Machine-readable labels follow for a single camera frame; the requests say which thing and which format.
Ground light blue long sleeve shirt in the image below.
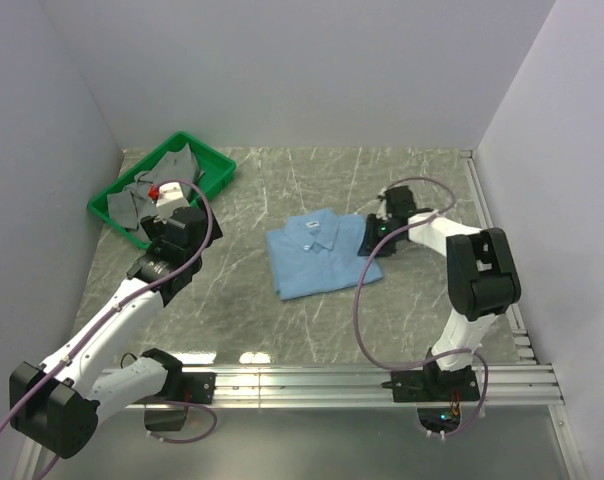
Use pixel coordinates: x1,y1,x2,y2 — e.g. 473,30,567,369
266,208,383,301

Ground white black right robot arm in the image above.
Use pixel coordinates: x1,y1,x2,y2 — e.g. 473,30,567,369
353,183,521,400

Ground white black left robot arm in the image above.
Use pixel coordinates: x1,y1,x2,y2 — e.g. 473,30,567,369
9,205,222,459

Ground grey long sleeve shirt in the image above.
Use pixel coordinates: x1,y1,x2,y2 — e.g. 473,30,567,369
106,143,207,236

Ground green plastic bin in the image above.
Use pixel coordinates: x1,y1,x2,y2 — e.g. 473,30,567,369
87,131,236,249

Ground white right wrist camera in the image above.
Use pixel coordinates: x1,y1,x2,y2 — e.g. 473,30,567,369
375,188,389,221

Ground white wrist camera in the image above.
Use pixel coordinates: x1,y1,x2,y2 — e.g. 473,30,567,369
375,188,389,221
148,182,189,222

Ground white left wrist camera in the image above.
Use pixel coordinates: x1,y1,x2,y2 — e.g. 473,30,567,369
148,182,189,222

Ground aluminium side rail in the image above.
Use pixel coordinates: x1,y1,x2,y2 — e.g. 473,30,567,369
459,150,538,365

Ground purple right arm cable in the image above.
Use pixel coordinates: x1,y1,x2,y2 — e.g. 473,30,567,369
354,177,489,439

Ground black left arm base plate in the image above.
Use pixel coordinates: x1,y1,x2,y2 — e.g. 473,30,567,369
150,371,216,405

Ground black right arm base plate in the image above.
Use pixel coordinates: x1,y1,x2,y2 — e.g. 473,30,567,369
381,367,480,403

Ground aluminium front mounting rail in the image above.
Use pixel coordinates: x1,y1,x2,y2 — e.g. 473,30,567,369
106,363,566,411

